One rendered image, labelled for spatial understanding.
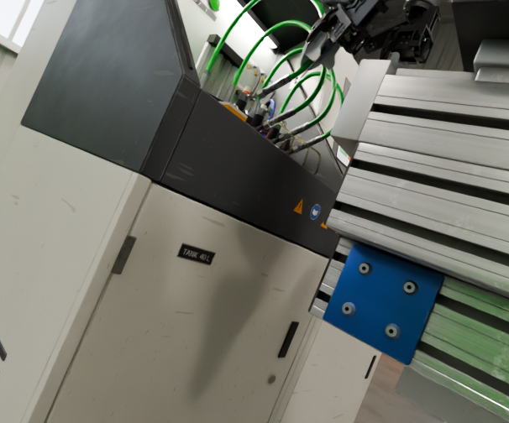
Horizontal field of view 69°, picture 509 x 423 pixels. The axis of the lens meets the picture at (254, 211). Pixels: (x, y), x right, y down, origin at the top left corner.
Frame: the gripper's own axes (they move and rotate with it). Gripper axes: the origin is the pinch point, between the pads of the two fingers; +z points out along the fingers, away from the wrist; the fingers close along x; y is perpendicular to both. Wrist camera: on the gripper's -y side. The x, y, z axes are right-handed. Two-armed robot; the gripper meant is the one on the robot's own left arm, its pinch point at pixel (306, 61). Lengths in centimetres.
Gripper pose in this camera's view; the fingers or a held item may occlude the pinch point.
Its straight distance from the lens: 97.3
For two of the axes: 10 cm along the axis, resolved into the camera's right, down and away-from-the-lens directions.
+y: 2.6, 8.2, -5.1
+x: 7.9, 1.3, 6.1
